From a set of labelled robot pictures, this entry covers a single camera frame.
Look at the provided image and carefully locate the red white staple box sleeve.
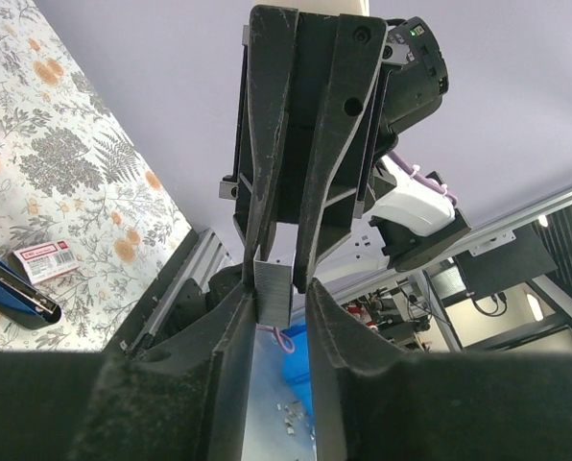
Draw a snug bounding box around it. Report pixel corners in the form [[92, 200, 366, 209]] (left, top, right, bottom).
[[9, 240, 80, 285]]

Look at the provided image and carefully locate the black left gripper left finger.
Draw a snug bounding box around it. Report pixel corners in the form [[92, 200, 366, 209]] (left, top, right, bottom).
[[0, 285, 256, 460]]

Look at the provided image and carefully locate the blue stapler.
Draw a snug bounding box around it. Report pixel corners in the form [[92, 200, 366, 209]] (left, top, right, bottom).
[[0, 261, 62, 330]]

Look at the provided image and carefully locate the silver staple strip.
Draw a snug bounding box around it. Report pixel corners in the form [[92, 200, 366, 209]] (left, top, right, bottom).
[[253, 260, 294, 329]]

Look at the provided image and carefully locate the floral patterned table mat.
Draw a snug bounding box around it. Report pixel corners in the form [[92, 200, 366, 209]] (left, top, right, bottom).
[[0, 1, 190, 351]]

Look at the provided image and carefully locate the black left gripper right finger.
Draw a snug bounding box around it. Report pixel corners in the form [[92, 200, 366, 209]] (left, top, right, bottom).
[[306, 280, 572, 460]]

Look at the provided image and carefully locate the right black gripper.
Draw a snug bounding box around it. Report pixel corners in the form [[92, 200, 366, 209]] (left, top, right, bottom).
[[229, 5, 448, 293]]

